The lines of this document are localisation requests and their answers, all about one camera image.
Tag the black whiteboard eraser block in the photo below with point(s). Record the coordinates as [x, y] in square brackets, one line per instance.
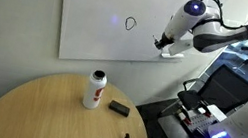
[119, 108]

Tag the silver whiteboard marker tray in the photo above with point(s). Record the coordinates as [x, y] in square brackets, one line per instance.
[170, 56]

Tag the perforated plate with red clamps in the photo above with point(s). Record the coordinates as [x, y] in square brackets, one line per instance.
[201, 121]

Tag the white wall whiteboard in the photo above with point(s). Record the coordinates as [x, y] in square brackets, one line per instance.
[97, 24]

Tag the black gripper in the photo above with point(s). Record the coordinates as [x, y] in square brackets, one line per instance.
[167, 38]

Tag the white bottle with red print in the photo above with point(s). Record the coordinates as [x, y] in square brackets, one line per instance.
[94, 91]

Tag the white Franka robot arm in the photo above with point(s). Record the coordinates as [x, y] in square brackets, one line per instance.
[217, 34]

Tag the black mesh office chair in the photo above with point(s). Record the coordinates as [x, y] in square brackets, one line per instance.
[228, 90]

